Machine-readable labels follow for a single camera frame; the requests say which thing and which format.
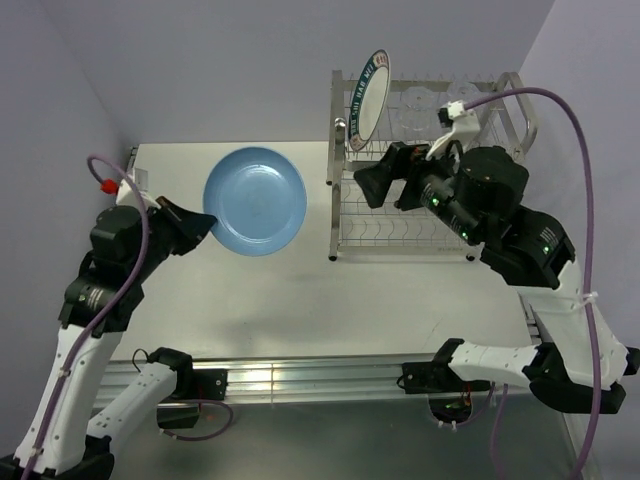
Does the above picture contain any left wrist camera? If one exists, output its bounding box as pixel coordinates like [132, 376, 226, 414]
[100, 168, 154, 207]

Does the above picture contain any green rimmed white plate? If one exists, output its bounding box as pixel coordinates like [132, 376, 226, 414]
[347, 49, 391, 152]

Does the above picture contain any stainless steel dish rack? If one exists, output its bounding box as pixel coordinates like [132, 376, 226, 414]
[327, 71, 537, 261]

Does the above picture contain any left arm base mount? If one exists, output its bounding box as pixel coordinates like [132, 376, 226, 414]
[156, 368, 229, 436]

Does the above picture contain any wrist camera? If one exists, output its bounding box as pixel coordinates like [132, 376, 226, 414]
[100, 168, 154, 207]
[426, 101, 481, 159]

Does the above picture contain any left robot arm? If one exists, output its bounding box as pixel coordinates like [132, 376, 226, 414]
[1, 197, 217, 479]

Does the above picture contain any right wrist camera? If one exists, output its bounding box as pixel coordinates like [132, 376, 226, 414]
[426, 101, 481, 159]

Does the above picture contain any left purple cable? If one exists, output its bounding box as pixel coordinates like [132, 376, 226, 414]
[19, 153, 236, 480]

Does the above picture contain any clear glass cup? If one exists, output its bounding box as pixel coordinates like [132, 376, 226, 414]
[397, 86, 437, 133]
[446, 81, 483, 104]

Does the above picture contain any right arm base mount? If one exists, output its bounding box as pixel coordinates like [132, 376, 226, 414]
[396, 362, 495, 431]

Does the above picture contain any blue plate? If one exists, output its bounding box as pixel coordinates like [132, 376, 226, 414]
[202, 147, 307, 257]

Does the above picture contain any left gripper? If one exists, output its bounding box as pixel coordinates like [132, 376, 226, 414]
[130, 195, 217, 280]

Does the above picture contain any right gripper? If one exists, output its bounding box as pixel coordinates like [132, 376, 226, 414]
[351, 136, 484, 245]

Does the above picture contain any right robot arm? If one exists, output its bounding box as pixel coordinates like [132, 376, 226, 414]
[354, 142, 639, 414]

